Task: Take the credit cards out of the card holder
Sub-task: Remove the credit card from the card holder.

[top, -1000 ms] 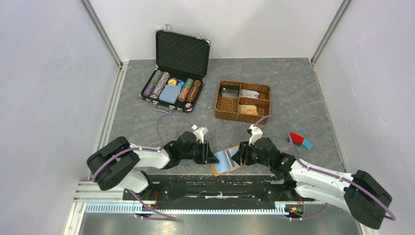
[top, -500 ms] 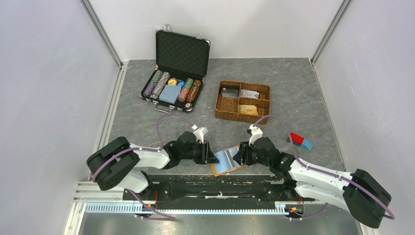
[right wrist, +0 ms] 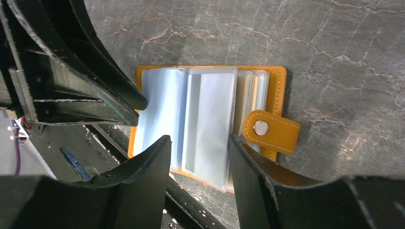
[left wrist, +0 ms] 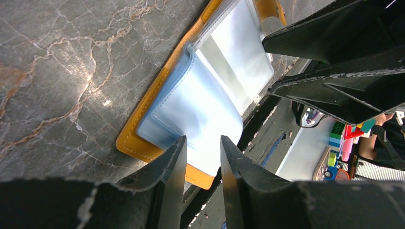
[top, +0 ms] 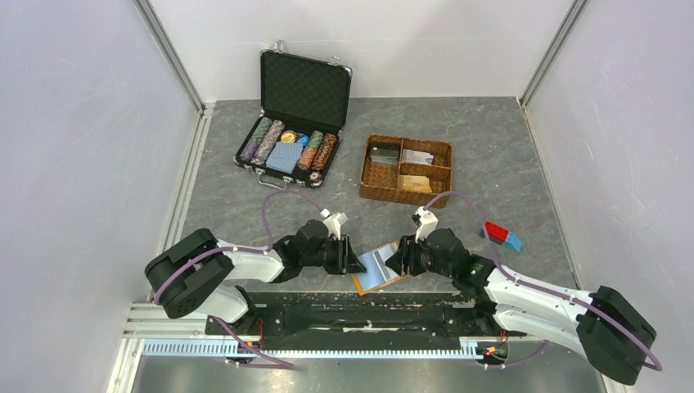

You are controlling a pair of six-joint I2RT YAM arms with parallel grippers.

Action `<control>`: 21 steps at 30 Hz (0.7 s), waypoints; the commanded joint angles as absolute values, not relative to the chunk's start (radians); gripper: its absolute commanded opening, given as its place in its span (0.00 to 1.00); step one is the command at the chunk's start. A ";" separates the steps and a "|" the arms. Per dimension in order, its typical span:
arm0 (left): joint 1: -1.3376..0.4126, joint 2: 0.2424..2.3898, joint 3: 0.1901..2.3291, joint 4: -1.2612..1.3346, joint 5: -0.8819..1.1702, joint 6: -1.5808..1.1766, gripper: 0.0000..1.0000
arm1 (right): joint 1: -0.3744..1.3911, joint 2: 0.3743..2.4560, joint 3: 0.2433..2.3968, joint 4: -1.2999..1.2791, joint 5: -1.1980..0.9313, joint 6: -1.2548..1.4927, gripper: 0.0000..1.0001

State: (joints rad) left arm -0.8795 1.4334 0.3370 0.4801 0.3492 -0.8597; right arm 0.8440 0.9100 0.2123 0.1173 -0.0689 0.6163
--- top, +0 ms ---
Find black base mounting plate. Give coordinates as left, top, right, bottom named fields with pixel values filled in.
left=231, top=292, right=502, bottom=351

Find tan card in basket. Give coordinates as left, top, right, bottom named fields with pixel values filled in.
left=398, top=174, right=433, bottom=193

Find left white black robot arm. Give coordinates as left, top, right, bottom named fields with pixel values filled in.
left=144, top=220, right=367, bottom=334

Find orange card holder wallet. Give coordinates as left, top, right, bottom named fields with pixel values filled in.
left=352, top=242, right=405, bottom=296

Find red blue toy block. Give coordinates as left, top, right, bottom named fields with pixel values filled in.
left=480, top=221, right=523, bottom=253

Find black card deck box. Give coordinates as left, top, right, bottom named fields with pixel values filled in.
left=368, top=142, right=400, bottom=165

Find purple cable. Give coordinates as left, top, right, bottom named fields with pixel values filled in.
left=152, top=188, right=330, bottom=306
left=423, top=191, right=664, bottom=372

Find green orange chip stack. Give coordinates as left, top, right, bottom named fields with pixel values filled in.
left=297, top=131, right=324, bottom=170

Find loose poker chip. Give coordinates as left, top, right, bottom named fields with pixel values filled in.
left=309, top=171, right=322, bottom=185

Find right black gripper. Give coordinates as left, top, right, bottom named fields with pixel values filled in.
left=384, top=231, right=455, bottom=279

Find black poker chip case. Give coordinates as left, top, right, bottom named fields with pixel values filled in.
left=233, top=41, right=352, bottom=189

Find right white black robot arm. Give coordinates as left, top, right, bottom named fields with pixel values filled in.
left=385, top=228, right=656, bottom=386

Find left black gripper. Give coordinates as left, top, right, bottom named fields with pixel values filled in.
left=301, top=234, right=367, bottom=275

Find brown black chip stack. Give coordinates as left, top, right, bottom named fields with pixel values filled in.
left=311, top=133, right=338, bottom=171

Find white VIP card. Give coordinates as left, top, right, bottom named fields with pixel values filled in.
left=401, top=149, right=434, bottom=161

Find blue playing card deck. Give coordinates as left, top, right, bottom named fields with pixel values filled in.
left=265, top=142, right=304, bottom=174

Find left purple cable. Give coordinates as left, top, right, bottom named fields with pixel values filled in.
left=152, top=188, right=330, bottom=306

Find woven brown basket tray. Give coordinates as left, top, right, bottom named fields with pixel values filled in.
left=359, top=134, right=453, bottom=206

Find pink grey chip stack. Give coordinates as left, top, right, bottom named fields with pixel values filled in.
left=251, top=120, right=285, bottom=165

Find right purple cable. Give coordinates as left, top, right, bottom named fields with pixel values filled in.
left=423, top=191, right=664, bottom=372

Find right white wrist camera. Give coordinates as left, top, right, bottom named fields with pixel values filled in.
left=412, top=206, right=439, bottom=242

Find purple green chip stack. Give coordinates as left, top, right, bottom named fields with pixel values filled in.
left=240, top=117, right=273, bottom=161

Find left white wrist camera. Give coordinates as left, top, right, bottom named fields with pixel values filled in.
left=320, top=209, right=348, bottom=240

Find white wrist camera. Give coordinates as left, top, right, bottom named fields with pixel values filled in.
left=412, top=206, right=439, bottom=242
left=320, top=209, right=348, bottom=240

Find white card in basket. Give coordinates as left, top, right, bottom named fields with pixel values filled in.
left=402, top=157, right=433, bottom=165

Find yellow blue loose chips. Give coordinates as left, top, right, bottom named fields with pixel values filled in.
left=280, top=130, right=309, bottom=147

